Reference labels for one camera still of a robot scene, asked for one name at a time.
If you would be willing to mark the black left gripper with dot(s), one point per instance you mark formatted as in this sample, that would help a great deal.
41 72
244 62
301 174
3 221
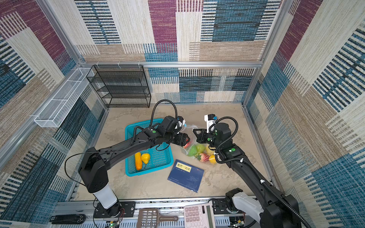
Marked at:
182 140

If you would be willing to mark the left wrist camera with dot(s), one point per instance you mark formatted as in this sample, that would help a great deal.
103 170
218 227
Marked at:
181 122

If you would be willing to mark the pink calculator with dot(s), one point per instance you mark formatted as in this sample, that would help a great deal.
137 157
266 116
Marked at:
199 216

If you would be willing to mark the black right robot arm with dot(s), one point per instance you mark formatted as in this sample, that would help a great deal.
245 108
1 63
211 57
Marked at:
272 208

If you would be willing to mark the yellow lemon toy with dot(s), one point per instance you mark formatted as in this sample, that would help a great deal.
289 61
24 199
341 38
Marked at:
212 159

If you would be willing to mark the blue booklet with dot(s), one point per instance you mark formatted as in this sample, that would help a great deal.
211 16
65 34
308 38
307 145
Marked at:
186 175

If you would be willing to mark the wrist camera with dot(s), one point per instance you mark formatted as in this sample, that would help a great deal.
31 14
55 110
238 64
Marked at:
210 120
181 122

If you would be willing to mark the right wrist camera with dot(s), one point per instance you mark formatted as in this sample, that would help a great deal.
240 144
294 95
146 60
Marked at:
210 120

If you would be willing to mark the white wire mesh tray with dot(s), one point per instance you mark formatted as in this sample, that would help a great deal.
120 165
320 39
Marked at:
58 108

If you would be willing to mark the green pear toy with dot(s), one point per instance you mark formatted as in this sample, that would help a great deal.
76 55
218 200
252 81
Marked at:
200 148

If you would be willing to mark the teal plastic basket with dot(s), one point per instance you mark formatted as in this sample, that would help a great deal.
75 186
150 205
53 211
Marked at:
159 159

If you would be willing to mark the black wire shelf rack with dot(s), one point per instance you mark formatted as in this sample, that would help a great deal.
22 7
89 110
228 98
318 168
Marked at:
120 86

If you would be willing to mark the clear zip top bag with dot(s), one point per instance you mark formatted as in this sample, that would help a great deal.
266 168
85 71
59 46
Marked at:
189 130

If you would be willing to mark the brown slotted spatula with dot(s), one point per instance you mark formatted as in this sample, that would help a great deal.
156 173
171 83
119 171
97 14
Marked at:
151 218

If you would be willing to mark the beige potato toy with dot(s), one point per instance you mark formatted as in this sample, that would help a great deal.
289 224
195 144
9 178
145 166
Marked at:
209 150

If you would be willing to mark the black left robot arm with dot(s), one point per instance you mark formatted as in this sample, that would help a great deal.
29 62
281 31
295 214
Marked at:
96 163

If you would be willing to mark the green apple toy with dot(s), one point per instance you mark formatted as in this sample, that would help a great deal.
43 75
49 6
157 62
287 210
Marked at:
193 151

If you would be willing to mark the black stapler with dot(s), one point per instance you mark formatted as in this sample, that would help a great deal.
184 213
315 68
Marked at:
70 219

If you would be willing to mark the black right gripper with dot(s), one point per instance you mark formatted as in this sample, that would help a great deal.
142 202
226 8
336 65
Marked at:
200 137

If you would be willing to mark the yellow pepper toy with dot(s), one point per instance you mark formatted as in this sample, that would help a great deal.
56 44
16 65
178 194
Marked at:
145 158

